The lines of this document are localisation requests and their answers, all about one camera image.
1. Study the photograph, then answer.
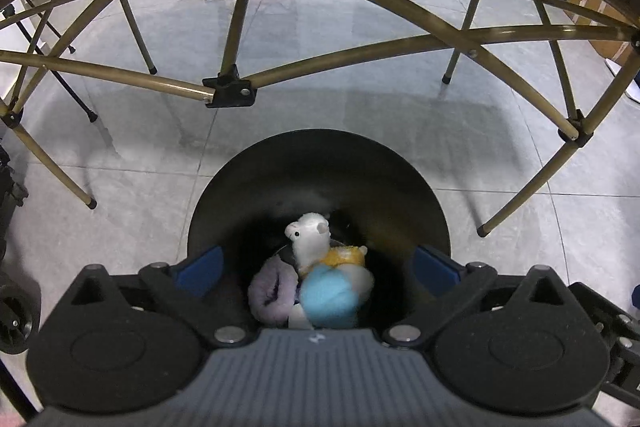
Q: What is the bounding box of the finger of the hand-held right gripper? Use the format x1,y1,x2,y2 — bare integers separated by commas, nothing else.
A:
569,281,634,343

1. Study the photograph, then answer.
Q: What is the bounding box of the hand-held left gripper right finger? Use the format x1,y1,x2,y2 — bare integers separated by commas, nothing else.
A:
382,244,574,347

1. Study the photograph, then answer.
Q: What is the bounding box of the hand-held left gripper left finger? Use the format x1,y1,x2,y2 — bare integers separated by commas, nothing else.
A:
70,245,251,346

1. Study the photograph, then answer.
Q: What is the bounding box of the lilac fluffy towel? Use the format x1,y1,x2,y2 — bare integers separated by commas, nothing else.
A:
248,256,302,327

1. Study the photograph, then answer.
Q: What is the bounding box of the blue pompom ball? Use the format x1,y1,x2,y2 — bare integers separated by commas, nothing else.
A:
298,266,360,329

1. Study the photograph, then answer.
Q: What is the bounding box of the white and yellow plush alpaca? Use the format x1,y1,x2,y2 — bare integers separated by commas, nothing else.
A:
284,212,376,305

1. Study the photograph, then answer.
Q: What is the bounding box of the black round trash bin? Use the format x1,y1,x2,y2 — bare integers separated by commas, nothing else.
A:
187,129,454,334

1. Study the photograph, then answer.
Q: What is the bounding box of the black wheeled cart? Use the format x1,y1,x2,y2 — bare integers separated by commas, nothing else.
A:
0,141,42,356

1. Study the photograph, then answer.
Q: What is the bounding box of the tan slatted folding table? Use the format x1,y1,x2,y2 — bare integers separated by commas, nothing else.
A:
0,0,640,239

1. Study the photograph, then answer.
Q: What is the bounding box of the large cardboard box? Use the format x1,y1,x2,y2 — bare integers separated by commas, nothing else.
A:
564,0,640,58

